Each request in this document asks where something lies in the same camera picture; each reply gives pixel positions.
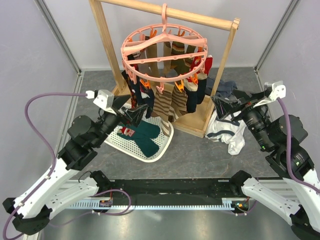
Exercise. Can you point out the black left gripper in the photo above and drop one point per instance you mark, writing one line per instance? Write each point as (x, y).
(135, 115)

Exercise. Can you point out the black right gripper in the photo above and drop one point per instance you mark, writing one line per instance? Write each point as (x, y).
(223, 106)

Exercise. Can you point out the navy blue sock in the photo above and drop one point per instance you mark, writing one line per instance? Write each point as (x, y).
(148, 97)
(195, 97)

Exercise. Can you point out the brown striped sock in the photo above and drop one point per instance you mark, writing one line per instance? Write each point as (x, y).
(178, 107)
(161, 108)

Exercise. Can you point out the pink round clip hanger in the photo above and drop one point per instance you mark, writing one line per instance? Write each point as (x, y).
(163, 53)

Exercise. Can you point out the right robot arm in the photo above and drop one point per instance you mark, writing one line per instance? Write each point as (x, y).
(294, 195)

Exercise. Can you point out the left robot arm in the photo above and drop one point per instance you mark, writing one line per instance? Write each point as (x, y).
(33, 210)

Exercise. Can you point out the blue grey sock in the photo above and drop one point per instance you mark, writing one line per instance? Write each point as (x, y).
(224, 89)

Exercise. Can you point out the black red argyle sock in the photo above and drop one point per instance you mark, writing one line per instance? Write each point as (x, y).
(128, 81)

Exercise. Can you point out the white cloth pile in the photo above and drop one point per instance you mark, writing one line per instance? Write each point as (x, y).
(226, 130)

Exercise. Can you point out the green christmas sock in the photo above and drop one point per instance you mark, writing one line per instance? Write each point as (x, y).
(142, 138)

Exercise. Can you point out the white perforated plastic basket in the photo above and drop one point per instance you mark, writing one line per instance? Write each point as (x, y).
(130, 148)

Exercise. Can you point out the red christmas hanging sock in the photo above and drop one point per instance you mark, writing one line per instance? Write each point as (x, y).
(204, 70)

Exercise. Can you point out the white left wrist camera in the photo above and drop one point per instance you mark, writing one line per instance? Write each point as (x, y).
(103, 99)

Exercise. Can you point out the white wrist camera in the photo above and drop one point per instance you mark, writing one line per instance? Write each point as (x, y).
(276, 90)
(103, 99)

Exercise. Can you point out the wooden drying rack frame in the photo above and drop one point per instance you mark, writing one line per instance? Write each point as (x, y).
(192, 123)

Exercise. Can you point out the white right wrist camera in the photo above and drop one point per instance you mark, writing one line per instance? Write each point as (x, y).
(276, 90)

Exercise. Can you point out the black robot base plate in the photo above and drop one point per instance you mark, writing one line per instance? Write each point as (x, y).
(171, 192)

